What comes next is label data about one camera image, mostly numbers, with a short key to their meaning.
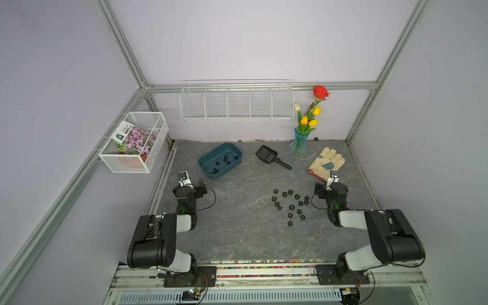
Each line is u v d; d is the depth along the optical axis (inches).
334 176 31.5
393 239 17.8
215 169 42.3
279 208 36.6
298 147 42.7
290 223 34.2
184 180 31.0
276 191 38.6
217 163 43.3
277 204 36.8
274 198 37.4
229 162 42.8
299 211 35.9
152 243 18.1
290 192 38.2
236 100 39.0
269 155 45.1
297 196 37.9
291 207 36.0
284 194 38.0
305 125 35.8
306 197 37.8
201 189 34.1
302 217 35.0
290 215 35.1
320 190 31.0
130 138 28.7
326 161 42.7
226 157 44.3
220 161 44.3
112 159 27.0
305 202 36.9
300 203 36.9
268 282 28.9
